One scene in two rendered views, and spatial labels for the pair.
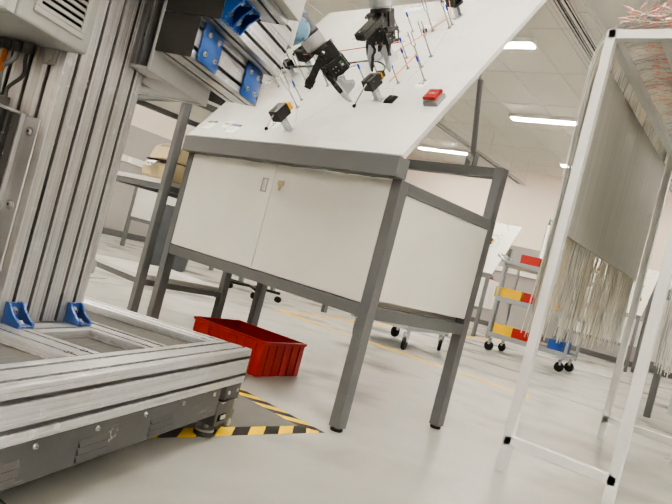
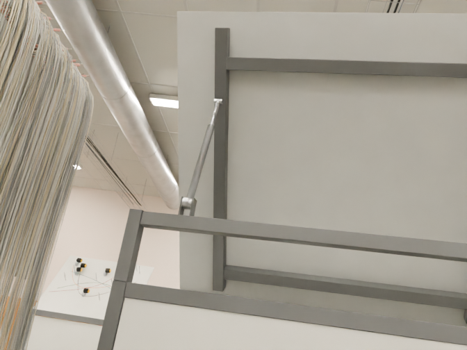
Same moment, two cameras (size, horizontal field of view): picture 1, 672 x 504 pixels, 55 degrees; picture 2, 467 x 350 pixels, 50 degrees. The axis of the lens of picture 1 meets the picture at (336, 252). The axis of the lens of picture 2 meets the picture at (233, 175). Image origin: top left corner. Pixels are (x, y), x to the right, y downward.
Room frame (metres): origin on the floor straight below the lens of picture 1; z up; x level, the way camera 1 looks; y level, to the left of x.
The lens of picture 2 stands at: (3.74, -0.99, 0.65)
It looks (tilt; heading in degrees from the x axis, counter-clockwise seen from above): 20 degrees up; 150
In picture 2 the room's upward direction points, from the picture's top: 9 degrees clockwise
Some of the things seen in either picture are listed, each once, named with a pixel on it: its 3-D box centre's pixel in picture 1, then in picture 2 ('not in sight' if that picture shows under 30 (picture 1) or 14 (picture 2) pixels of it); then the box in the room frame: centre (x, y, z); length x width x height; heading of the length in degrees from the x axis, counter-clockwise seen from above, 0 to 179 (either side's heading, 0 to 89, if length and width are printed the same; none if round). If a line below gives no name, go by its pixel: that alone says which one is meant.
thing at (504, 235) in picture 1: (460, 270); not in sight; (9.33, -1.80, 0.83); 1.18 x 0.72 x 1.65; 54
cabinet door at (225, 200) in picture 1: (221, 207); not in sight; (2.58, 0.48, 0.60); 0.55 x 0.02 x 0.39; 47
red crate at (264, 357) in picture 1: (246, 346); not in sight; (2.71, 0.26, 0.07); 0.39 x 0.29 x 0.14; 57
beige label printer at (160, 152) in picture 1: (184, 166); not in sight; (3.05, 0.79, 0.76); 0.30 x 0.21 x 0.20; 140
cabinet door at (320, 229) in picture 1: (316, 227); not in sight; (2.20, 0.08, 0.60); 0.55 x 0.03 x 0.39; 47
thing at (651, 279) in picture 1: (604, 310); not in sight; (10.31, -4.37, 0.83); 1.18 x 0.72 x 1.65; 54
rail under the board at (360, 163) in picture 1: (277, 154); not in sight; (2.38, 0.30, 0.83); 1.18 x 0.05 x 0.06; 47
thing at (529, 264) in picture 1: (533, 309); not in sight; (6.93, -2.20, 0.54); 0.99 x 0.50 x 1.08; 56
